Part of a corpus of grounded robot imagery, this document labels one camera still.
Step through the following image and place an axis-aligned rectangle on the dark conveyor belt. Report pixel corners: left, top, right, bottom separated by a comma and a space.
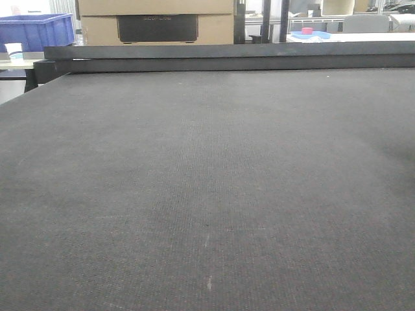
1, 69, 414, 310

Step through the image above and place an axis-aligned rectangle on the lower cardboard box EcoFlow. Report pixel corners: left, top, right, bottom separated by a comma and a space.
81, 14, 234, 46

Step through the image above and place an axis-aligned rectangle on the upper cardboard box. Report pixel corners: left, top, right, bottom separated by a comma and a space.
78, 0, 234, 16

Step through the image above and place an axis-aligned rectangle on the pink tape roll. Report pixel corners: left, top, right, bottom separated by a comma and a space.
301, 27, 314, 36

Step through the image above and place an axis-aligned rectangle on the blue plastic crate background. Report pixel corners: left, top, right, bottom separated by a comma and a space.
1, 13, 75, 52

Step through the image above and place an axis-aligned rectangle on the white paper cup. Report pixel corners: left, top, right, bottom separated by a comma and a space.
5, 43, 23, 62

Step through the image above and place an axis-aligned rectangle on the black vertical post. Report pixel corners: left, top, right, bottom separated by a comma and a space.
261, 0, 272, 43

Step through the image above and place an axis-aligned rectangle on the black conveyor end rail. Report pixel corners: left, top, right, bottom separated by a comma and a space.
34, 41, 414, 84

